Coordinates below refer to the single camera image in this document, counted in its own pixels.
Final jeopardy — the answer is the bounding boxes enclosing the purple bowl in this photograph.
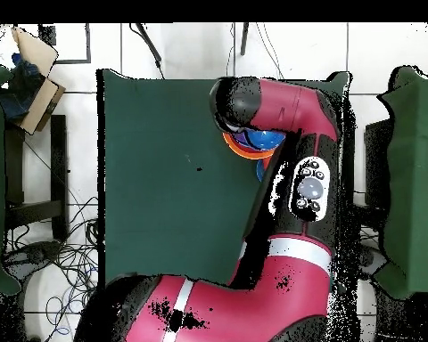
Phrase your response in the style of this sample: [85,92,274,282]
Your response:
[232,131,253,150]

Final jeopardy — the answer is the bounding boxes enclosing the small dark blue bowl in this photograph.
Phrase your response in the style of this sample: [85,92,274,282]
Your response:
[243,128,287,152]

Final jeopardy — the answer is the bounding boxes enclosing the small light blue bowl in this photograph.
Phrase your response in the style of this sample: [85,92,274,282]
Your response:
[255,159,268,183]

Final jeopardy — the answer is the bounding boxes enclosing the large yellow bowl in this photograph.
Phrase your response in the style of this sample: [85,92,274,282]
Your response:
[222,132,277,160]

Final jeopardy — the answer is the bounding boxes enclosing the dark green table cloth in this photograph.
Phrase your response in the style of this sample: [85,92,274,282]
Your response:
[96,68,350,289]

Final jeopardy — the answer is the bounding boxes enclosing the black tripod leg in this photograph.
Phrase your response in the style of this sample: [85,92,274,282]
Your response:
[240,22,251,56]
[129,22,165,79]

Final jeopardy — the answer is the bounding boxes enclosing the black computer case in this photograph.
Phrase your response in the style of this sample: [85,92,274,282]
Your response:
[363,118,393,208]

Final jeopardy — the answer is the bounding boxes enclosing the black stool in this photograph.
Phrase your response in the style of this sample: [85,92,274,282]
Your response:
[4,114,70,243]

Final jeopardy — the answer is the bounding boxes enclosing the cardboard box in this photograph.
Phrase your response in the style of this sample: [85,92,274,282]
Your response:
[10,26,67,135]

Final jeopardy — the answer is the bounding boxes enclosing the blue bag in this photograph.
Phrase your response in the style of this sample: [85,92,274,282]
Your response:
[0,53,45,122]

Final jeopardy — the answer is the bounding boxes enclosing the black chair base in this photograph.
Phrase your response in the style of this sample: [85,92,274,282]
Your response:
[1,240,63,286]

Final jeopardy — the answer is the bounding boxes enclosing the black floor frame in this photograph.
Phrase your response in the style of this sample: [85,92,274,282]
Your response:
[38,22,92,65]

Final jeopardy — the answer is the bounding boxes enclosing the black floor cables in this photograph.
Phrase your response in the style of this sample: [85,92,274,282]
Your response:
[4,195,104,342]

